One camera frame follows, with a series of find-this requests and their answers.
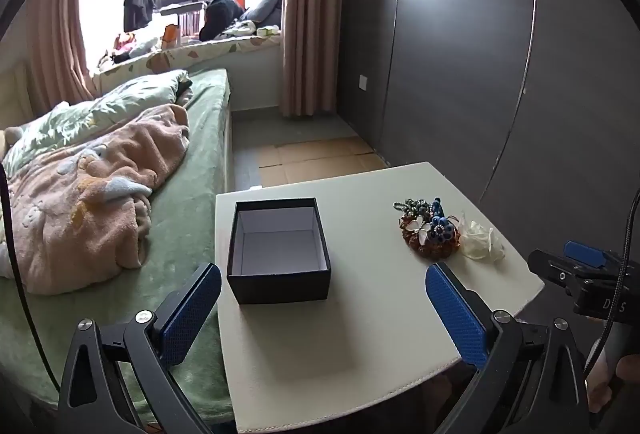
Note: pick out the person's right hand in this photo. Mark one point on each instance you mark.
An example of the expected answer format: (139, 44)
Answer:
(600, 396)

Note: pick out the pink plush blanket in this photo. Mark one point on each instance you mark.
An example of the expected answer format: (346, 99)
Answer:
(85, 194)

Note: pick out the row of books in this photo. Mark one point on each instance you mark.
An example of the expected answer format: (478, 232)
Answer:
(190, 21)

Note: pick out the white fabric flower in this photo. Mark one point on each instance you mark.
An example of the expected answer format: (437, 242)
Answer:
(480, 241)

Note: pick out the small orange box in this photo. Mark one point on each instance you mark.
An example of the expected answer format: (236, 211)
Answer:
(170, 35)

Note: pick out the black garment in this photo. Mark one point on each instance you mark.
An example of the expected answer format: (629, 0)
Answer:
(220, 16)

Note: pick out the grey pillow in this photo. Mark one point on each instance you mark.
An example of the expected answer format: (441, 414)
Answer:
(265, 4)

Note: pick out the dark grey wardrobe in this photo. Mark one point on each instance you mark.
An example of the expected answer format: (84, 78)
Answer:
(450, 64)

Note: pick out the green floral quilt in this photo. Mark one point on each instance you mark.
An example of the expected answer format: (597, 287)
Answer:
(115, 101)

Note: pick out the cardboard floor sheet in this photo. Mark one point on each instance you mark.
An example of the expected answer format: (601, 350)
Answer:
(320, 159)

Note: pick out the beige headboard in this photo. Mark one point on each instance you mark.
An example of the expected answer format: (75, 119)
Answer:
(15, 89)

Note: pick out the bed with green sheet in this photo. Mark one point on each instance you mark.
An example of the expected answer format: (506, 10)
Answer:
(200, 139)

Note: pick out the pile of colourful clothes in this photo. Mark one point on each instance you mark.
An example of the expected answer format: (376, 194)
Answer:
(127, 46)

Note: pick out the white wall socket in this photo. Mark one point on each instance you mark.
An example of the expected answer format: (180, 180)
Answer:
(363, 82)

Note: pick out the black jewelry box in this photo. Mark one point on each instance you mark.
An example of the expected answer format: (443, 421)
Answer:
(280, 286)

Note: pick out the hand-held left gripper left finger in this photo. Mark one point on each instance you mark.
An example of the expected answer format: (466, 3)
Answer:
(192, 314)

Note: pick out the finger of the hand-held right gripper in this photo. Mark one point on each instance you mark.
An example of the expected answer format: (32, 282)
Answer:
(550, 266)
(585, 254)

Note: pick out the floral windowsill cushion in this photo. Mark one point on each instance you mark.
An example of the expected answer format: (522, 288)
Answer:
(200, 54)

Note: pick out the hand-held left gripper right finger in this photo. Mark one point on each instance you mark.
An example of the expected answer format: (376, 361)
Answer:
(457, 314)

